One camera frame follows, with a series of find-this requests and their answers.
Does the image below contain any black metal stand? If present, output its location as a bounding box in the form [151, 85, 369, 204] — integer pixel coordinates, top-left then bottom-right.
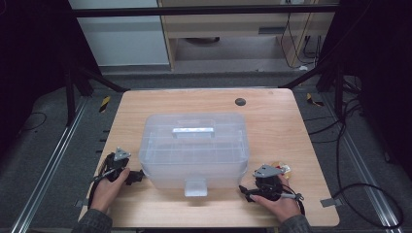
[62, 61, 130, 127]
[278, 61, 346, 120]

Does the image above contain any clear plastic storage box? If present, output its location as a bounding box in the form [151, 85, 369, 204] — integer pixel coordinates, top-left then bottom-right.
[138, 112, 251, 198]

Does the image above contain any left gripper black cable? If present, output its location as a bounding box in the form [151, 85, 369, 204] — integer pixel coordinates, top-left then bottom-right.
[87, 154, 113, 209]

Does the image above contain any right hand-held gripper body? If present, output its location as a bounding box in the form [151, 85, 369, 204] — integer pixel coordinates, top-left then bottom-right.
[252, 163, 288, 202]

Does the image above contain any thin black floor cable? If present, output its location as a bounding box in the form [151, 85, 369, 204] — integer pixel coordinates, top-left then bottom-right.
[18, 112, 48, 134]

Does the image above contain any black curtain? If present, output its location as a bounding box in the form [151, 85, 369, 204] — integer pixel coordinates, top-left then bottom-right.
[319, 0, 412, 179]
[0, 0, 102, 156]

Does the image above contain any person's right hand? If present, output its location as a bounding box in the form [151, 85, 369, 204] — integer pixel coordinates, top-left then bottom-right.
[249, 175, 303, 223]

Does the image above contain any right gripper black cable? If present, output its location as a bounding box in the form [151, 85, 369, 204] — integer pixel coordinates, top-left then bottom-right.
[281, 183, 306, 216]

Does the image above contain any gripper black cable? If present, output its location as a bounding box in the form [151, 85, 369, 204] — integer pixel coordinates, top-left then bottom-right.
[87, 154, 113, 209]
[281, 183, 306, 216]

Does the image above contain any long black floor cable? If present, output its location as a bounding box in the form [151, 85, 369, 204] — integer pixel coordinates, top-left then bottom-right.
[333, 96, 405, 229]

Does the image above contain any light wooden background desk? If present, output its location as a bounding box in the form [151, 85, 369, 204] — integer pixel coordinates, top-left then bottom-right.
[156, 0, 339, 72]

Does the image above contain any black horizontal frame bar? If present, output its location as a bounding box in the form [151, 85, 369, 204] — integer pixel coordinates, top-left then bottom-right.
[69, 3, 339, 17]

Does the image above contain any silver metal floor rail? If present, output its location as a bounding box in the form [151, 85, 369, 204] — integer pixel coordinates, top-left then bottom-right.
[9, 96, 88, 233]
[319, 93, 406, 233]

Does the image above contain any person's left hand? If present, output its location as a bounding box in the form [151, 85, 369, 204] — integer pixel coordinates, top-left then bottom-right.
[90, 167, 131, 214]

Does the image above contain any small colourful clear packet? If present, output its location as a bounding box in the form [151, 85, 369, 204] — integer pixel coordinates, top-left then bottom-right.
[271, 160, 292, 181]

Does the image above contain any black hanging desk cable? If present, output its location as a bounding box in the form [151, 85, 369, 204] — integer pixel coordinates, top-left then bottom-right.
[280, 13, 322, 71]

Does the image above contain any yellow black striped tape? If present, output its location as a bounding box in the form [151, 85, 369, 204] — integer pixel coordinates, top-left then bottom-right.
[98, 95, 112, 114]
[305, 92, 325, 108]

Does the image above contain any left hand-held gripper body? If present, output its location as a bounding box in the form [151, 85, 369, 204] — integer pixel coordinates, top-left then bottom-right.
[102, 147, 132, 183]

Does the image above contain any white cabinet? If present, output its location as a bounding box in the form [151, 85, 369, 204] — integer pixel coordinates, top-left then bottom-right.
[67, 0, 171, 67]

